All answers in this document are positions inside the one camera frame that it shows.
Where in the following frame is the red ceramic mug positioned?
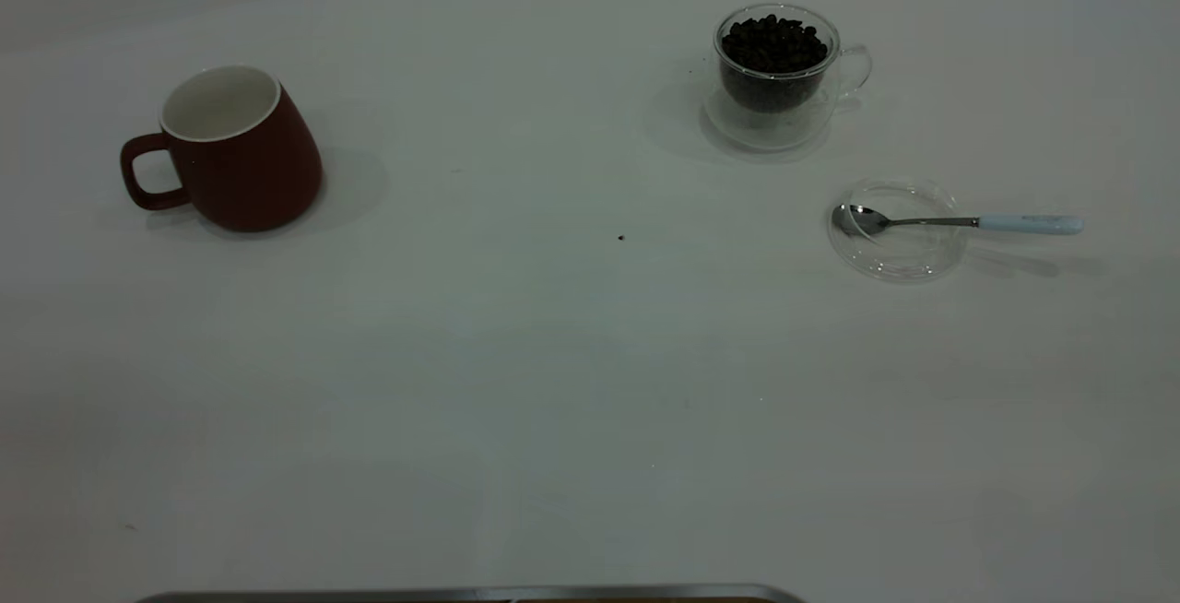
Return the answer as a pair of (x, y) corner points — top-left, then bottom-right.
(120, 65), (324, 233)

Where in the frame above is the metal spoon pale blue handle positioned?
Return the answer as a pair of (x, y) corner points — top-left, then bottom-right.
(832, 204), (1085, 238)

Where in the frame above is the clear glass cup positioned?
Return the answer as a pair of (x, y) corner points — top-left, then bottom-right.
(702, 2), (873, 154)

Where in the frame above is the roasted coffee beans pile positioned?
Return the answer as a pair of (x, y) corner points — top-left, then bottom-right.
(719, 15), (831, 115)

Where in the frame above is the clear glass saucer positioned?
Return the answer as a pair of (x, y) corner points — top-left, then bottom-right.
(827, 177), (969, 283)

